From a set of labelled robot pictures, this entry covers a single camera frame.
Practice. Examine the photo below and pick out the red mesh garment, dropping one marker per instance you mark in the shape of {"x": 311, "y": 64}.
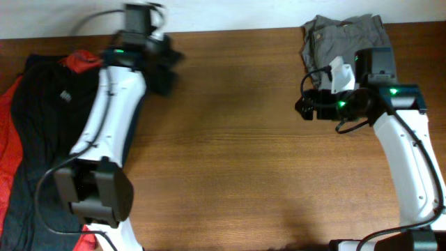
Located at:
{"x": 12, "y": 152}

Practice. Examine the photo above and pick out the folded grey shorts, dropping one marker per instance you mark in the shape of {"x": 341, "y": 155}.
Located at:
{"x": 325, "y": 39}

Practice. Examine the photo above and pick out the dark grey t-shirt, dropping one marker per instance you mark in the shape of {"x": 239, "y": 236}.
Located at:
{"x": 49, "y": 111}

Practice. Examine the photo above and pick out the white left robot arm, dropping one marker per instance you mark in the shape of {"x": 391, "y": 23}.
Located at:
{"x": 91, "y": 182}

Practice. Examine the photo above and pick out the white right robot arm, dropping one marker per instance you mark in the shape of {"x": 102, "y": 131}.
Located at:
{"x": 400, "y": 122}

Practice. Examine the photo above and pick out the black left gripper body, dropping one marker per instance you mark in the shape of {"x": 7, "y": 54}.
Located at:
{"x": 163, "y": 49}

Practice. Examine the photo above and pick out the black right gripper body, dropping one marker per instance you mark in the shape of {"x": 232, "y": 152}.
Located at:
{"x": 343, "y": 106}

